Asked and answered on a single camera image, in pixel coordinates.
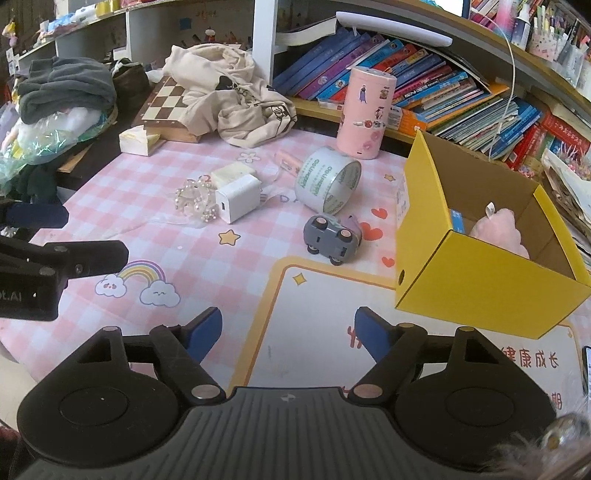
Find brown white chessboard box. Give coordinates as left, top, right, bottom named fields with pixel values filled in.
left=131, top=76, right=200, bottom=143

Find pink lip balm tube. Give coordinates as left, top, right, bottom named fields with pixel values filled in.
left=274, top=150, right=304, bottom=177

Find dark grey folded clothes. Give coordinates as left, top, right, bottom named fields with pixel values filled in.
left=18, top=57, right=116, bottom=124

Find beige crumpled cloth bag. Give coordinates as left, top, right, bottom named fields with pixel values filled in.
left=163, top=43, right=297, bottom=149

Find wooden shelf board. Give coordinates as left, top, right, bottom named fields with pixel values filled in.
left=288, top=95, right=417, bottom=146

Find grey toy car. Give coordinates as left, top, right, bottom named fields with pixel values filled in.
left=303, top=214, right=363, bottom=266

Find pink checkered desk mat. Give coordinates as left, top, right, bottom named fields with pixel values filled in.
left=1, top=139, right=590, bottom=413

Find white charger adapter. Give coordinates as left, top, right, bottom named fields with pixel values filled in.
left=215, top=174, right=262, bottom=224

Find white charging cable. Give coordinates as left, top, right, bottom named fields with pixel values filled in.
left=479, top=0, right=518, bottom=158

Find cream tissue pack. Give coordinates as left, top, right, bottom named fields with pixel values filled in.
left=119, top=125, right=166, bottom=157

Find pink plush toy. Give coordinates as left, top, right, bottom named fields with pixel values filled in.
left=470, top=202, right=530, bottom=259

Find yellow cardboard box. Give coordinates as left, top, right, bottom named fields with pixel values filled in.
left=396, top=133, right=590, bottom=339

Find white tape roll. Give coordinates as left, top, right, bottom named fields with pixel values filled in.
left=294, top=147, right=362, bottom=215

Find pink sticker cylinder can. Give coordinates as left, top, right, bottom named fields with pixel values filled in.
left=337, top=67, right=397, bottom=160

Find row of leaning books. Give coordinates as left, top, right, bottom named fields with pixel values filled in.
left=273, top=27, right=590, bottom=179

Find white flat tablet device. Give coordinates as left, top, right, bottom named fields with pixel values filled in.
left=335, top=11, right=453, bottom=48

